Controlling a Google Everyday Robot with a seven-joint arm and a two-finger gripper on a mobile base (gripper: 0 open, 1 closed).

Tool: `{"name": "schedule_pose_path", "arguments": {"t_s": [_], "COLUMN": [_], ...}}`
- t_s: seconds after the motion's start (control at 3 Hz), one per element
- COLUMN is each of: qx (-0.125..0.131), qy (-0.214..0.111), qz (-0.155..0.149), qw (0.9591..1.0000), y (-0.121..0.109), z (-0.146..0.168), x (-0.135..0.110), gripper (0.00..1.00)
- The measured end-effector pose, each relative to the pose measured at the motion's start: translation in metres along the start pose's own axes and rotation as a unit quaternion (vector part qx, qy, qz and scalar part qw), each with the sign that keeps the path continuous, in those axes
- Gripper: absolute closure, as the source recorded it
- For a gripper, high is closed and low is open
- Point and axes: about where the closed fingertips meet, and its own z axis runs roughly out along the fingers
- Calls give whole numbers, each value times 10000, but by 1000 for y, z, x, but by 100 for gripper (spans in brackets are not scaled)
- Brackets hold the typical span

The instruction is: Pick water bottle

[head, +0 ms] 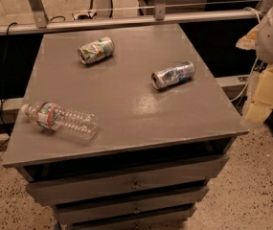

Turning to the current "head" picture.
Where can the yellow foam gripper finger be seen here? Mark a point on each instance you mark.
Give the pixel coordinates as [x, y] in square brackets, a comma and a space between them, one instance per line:
[248, 41]
[259, 104]

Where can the clear plastic water bottle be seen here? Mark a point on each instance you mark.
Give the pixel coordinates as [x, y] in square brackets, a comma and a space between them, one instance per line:
[56, 118]

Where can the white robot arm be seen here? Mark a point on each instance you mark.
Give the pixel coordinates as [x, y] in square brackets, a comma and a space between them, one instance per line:
[264, 44]

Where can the crushed blue silver can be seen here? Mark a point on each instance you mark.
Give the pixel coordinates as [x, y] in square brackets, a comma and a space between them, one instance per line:
[180, 72]

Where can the grey drawer cabinet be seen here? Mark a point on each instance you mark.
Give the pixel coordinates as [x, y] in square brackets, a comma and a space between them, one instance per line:
[155, 150]

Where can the crushed green white can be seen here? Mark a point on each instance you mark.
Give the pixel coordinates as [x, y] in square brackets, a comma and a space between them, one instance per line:
[96, 50]

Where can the metal frame rail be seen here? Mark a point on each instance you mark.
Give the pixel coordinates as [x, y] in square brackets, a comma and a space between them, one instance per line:
[24, 17]

